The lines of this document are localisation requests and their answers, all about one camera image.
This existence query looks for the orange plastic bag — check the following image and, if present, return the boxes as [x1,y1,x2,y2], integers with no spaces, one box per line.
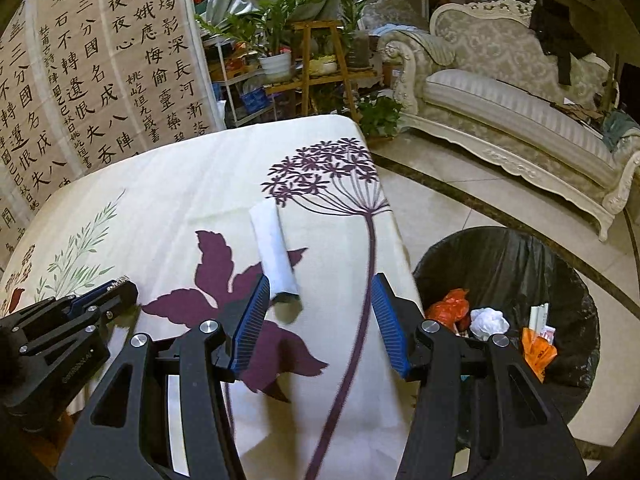
[521,327,558,382]

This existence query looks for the white paper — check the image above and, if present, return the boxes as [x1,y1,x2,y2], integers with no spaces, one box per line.
[470,308,510,341]

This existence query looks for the white snack wrapper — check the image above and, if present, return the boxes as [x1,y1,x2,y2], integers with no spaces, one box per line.
[539,325,555,344]

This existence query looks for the black bag lined trash bin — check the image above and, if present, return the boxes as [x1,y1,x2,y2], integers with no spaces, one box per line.
[413,226,601,422]

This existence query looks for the tall green potted plant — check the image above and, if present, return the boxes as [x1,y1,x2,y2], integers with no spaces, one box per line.
[340,0,370,70]

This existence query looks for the grey striped cushion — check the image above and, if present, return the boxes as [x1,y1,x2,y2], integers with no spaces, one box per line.
[401,29,456,66]

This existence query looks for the potted plant white pot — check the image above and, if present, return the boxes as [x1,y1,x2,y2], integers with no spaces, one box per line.
[195,0,318,84]

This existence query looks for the wooden plant stand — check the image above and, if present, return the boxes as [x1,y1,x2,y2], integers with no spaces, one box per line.
[265,20,378,122]

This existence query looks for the calligraphy folding screen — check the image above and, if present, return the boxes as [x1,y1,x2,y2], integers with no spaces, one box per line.
[1,0,224,259]

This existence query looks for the small green floor plant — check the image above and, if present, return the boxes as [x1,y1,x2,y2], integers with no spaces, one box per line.
[357,94,402,138]

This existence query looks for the teal cloth on armrest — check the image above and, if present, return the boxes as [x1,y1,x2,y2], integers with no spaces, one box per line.
[602,110,639,153]

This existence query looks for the ornate white grey sofa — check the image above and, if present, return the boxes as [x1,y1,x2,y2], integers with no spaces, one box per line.
[374,0,639,242]

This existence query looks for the white tube in bin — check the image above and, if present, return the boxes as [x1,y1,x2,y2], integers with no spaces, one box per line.
[528,302,549,336]

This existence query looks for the floral cream tablecloth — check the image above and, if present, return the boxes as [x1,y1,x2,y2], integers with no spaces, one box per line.
[1,115,418,479]

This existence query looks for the black garment on sofa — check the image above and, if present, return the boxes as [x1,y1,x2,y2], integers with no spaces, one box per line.
[529,2,593,87]

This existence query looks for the white rolled paper packet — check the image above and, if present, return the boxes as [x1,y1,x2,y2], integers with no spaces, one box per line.
[250,198,298,299]

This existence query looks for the red plastic bag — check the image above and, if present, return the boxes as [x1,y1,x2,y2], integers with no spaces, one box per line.
[425,288,471,334]

